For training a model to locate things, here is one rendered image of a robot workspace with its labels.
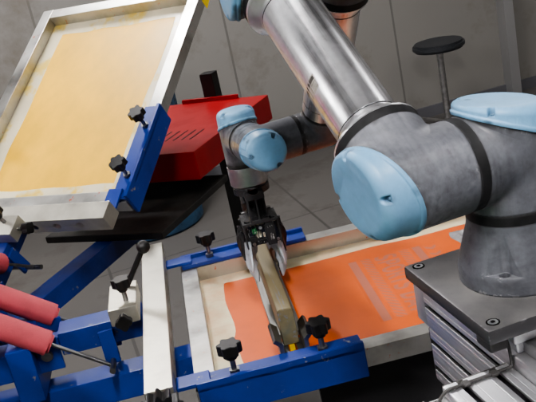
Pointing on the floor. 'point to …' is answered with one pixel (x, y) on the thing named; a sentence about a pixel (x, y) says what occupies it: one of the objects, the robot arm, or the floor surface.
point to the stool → (428, 47)
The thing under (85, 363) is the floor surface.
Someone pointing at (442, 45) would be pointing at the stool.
